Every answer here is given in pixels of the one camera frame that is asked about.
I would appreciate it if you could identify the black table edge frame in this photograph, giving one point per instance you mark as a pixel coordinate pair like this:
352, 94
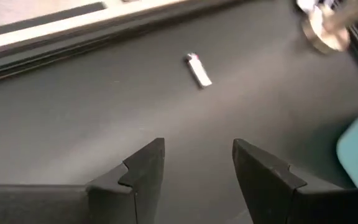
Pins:
104, 35

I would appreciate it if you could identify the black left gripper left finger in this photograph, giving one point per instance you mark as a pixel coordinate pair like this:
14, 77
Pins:
73, 205

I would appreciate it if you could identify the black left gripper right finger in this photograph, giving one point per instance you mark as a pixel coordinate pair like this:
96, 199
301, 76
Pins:
306, 208

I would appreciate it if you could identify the white beige round pot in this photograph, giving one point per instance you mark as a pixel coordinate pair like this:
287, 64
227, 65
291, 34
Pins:
328, 34

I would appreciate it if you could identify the black floor bar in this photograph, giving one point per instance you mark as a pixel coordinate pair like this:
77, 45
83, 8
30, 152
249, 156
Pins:
42, 20

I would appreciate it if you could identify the white battery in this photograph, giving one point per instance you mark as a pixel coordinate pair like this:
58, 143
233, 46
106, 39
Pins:
199, 71

